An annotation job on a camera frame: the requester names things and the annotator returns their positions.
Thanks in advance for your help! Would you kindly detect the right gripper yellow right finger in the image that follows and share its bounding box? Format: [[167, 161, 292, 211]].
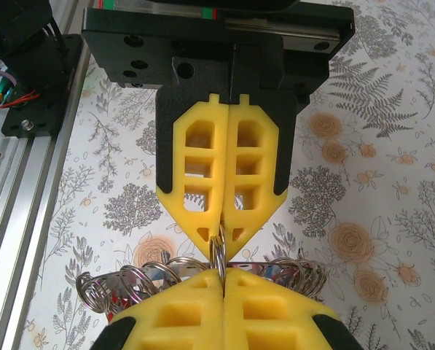
[[223, 268, 353, 350]]

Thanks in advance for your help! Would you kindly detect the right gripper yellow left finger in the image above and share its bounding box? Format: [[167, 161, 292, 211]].
[[93, 268, 227, 350]]

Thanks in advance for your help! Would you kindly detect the silver keyring disc with rings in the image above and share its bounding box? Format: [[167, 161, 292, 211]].
[[77, 222, 329, 324]]

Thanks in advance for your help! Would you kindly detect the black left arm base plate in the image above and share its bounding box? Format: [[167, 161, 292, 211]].
[[1, 34, 85, 139]]

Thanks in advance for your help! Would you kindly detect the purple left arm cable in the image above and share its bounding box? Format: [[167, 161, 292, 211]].
[[0, 69, 17, 87]]

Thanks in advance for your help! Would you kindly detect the aluminium mounting rail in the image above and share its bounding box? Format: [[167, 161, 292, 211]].
[[0, 47, 94, 256]]

